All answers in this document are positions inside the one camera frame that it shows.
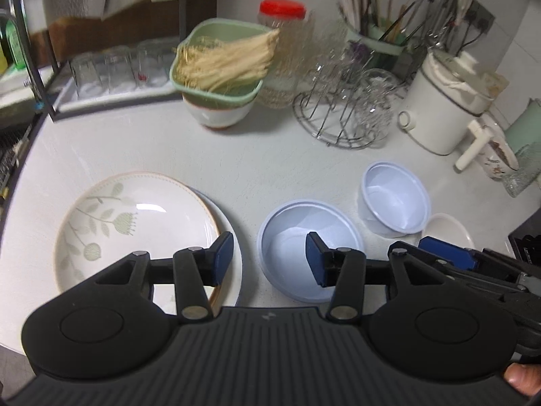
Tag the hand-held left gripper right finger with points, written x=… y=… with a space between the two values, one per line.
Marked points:
x=315 y=262

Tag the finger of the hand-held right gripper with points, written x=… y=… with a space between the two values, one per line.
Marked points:
x=448 y=253

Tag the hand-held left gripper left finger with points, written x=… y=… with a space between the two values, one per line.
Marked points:
x=223 y=258

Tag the plain white bowl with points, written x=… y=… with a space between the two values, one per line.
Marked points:
x=448 y=226

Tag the large blue plastic bowl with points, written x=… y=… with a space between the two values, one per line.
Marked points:
x=287 y=241

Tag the small blue plastic bowl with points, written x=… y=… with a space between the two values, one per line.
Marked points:
x=393 y=194

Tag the leaf print plate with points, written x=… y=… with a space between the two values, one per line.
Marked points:
x=139 y=228

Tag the person's right hand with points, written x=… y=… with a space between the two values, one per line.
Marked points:
x=524 y=380

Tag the black stove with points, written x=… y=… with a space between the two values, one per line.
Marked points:
x=528 y=237

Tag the clear textured tumbler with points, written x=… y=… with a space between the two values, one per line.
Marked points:
x=522 y=173

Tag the white bowl with brown foot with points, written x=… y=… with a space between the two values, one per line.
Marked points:
x=215 y=114

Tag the white electric cooking pot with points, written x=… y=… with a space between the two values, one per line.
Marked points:
x=435 y=110

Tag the pale green jug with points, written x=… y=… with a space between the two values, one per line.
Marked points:
x=528 y=127

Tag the green plastic colander basket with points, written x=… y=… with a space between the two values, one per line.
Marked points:
x=219 y=98

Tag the yellow paper packet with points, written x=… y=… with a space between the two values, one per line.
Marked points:
x=496 y=82

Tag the bamboo pot brush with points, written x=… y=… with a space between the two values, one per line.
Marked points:
x=228 y=63

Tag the white drip tray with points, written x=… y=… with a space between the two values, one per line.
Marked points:
x=105 y=99

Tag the clear drinking glass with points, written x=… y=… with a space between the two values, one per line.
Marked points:
x=154 y=61
x=84 y=74
x=118 y=67

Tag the green chopstick holder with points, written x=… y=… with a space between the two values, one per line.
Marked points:
x=376 y=44

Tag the sink drain rack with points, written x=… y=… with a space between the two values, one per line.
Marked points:
x=10 y=156

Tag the red lid glass jar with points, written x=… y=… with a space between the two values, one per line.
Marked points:
x=281 y=8

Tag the wooden cutting board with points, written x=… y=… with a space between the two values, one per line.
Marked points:
x=84 y=29

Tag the green liquid bottle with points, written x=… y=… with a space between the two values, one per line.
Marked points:
x=16 y=48

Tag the black wall socket strip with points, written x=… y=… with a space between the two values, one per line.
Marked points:
x=482 y=17

